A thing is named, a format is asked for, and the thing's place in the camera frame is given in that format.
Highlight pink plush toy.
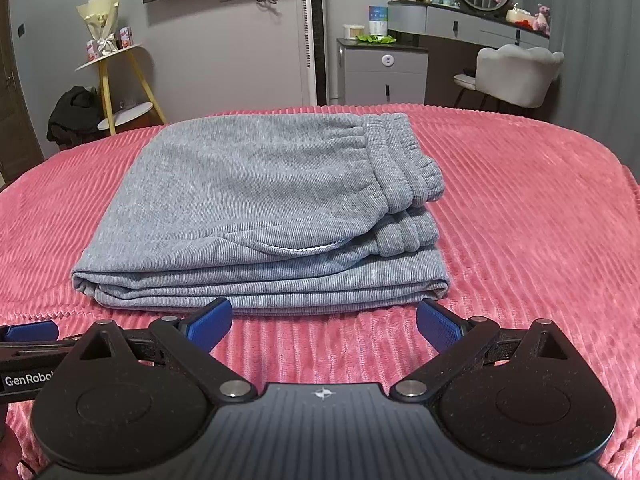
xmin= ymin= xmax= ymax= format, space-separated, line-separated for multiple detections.
xmin=532 ymin=3 xmax=552 ymax=36

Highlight pink ribbed blanket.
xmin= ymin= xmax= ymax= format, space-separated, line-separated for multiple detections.
xmin=0 ymin=102 xmax=640 ymax=480

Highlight yellow-legged side table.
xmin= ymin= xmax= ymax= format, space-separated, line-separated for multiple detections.
xmin=75 ymin=42 xmax=169 ymax=137

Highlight brown door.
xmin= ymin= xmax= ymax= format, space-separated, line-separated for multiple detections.
xmin=0 ymin=20 xmax=45 ymax=181

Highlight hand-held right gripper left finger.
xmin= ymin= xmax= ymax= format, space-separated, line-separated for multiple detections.
xmin=62 ymin=298 xmax=257 ymax=404

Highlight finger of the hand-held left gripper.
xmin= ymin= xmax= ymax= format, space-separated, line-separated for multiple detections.
xmin=0 ymin=320 xmax=78 ymax=362

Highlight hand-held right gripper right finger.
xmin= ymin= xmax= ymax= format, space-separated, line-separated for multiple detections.
xmin=391 ymin=298 xmax=584 ymax=404

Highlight grey pants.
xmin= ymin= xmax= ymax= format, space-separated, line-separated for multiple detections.
xmin=71 ymin=112 xmax=452 ymax=317

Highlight grey dressing table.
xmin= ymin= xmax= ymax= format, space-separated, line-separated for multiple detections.
xmin=387 ymin=0 xmax=552 ymax=107

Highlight grey bedside cabinet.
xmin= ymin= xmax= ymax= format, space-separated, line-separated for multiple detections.
xmin=335 ymin=37 xmax=430 ymax=107

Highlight cream flower bouquet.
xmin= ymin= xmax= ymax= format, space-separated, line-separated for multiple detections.
xmin=76 ymin=0 xmax=124 ymax=59

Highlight black bag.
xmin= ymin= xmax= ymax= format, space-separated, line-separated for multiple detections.
xmin=46 ymin=85 xmax=109 ymax=144

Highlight white shell-back chair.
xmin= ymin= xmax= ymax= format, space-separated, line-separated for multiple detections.
xmin=453 ymin=43 xmax=566 ymax=112

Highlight blue box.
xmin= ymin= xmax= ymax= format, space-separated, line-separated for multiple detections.
xmin=368 ymin=5 xmax=390 ymax=36

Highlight white tower fan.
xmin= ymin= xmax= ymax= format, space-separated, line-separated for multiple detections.
xmin=298 ymin=0 xmax=329 ymax=107

